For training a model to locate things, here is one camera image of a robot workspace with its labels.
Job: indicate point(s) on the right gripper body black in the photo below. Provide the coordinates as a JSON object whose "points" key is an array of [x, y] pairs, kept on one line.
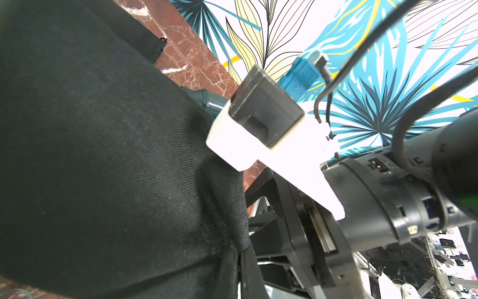
{"points": [[299, 246]]}

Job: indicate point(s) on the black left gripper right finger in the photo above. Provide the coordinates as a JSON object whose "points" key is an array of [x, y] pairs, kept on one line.
{"points": [[252, 285]]}

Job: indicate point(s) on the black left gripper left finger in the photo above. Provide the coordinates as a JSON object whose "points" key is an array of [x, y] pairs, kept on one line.
{"points": [[228, 277]]}

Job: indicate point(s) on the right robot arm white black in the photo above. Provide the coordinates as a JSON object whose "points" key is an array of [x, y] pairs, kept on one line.
{"points": [[405, 190]]}

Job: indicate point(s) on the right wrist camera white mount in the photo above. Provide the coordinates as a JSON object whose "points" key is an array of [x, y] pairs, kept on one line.
{"points": [[263, 121]]}

